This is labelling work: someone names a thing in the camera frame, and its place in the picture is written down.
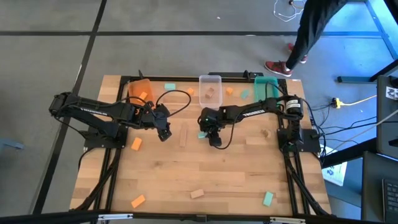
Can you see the person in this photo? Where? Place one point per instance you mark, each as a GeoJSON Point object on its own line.
{"type": "Point", "coordinates": [311, 28]}

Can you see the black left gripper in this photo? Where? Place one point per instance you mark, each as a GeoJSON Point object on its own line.
{"type": "Point", "coordinates": [160, 116]}

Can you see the black desk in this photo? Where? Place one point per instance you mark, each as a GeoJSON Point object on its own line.
{"type": "Point", "coordinates": [385, 133]}

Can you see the white fiducial marker tag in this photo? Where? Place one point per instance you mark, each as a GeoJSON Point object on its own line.
{"type": "Point", "coordinates": [392, 92]}

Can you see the orange block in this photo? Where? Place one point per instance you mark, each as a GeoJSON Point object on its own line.
{"type": "Point", "coordinates": [138, 201]}
{"type": "Point", "coordinates": [143, 95]}
{"type": "Point", "coordinates": [136, 143]}

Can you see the clear plastic bin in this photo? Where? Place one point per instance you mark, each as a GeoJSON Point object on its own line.
{"type": "Point", "coordinates": [214, 84]}

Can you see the black aluminium frame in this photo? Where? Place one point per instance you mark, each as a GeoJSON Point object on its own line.
{"type": "Point", "coordinates": [180, 80]}

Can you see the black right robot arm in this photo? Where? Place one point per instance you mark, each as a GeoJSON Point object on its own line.
{"type": "Point", "coordinates": [255, 112]}

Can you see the orange cube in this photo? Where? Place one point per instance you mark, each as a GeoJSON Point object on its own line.
{"type": "Point", "coordinates": [229, 90]}
{"type": "Point", "coordinates": [190, 91]}

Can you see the teal plastic bin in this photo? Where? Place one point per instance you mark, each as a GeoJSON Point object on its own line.
{"type": "Point", "coordinates": [261, 90]}

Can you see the dark metal desk leg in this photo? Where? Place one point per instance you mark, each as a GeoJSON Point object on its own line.
{"type": "Point", "coordinates": [354, 79]}

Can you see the person's red shoe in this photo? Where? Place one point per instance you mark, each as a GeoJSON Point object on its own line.
{"type": "Point", "coordinates": [303, 58]}
{"type": "Point", "coordinates": [278, 68]}

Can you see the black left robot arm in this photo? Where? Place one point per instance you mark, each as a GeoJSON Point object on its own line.
{"type": "Point", "coordinates": [93, 110]}

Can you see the black keyboard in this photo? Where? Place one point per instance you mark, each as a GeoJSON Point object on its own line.
{"type": "Point", "coordinates": [391, 196]}

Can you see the long wooden block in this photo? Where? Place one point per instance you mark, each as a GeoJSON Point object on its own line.
{"type": "Point", "coordinates": [183, 137]}

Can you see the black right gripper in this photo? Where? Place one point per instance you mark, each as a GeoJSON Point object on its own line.
{"type": "Point", "coordinates": [211, 119]}

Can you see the orange plastic bin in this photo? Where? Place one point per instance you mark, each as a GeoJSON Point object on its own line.
{"type": "Point", "coordinates": [136, 88]}

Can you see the white printed paper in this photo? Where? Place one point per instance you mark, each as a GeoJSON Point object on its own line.
{"type": "Point", "coordinates": [334, 173]}

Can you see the silver bracket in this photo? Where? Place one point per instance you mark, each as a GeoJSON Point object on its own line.
{"type": "Point", "coordinates": [115, 216]}
{"type": "Point", "coordinates": [287, 220]}

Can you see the small wooden block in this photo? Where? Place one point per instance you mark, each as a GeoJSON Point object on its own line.
{"type": "Point", "coordinates": [210, 92]}

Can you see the teal block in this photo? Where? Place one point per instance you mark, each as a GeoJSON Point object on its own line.
{"type": "Point", "coordinates": [201, 135]}
{"type": "Point", "coordinates": [170, 86]}
{"type": "Point", "coordinates": [268, 198]}
{"type": "Point", "coordinates": [244, 94]}

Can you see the rectangular wooden block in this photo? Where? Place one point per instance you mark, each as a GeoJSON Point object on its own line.
{"type": "Point", "coordinates": [196, 193]}

